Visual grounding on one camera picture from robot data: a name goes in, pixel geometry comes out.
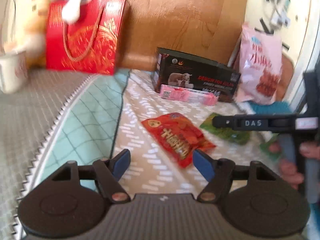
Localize green snack packet stack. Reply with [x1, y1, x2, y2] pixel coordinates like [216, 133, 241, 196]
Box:
[260, 134, 281, 161]

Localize red snack packet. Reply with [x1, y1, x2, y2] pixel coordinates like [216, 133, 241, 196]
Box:
[142, 112, 216, 168]

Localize person's right hand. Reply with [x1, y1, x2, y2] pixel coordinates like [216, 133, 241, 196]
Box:
[278, 141, 319, 190]

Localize dark green snack packet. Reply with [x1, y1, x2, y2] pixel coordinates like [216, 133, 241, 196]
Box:
[200, 112, 251, 145]

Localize teal checked cloth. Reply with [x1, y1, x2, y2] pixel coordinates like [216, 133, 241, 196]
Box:
[249, 101, 292, 115]

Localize pink long box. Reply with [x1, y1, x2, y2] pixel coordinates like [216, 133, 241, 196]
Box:
[159, 85, 219, 106]

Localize brown cushion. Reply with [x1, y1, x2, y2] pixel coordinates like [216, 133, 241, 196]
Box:
[276, 54, 294, 101]

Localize pink fried twist bag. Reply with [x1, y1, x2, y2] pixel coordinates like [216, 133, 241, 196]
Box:
[236, 25, 282, 105]

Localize black rectangular box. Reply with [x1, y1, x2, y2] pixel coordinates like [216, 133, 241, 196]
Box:
[151, 48, 241, 102]

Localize brown wooden headboard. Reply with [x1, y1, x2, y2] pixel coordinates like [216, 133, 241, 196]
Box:
[117, 0, 247, 70]

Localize white power strip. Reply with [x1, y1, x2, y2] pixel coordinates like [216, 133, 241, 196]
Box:
[270, 0, 291, 30]

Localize white enamel mug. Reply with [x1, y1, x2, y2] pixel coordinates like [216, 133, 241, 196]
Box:
[1, 51, 28, 94]

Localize red gift box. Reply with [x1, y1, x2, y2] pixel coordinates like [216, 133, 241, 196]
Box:
[46, 0, 129, 75]

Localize yellow duck plush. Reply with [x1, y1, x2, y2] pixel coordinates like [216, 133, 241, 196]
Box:
[4, 0, 50, 68]

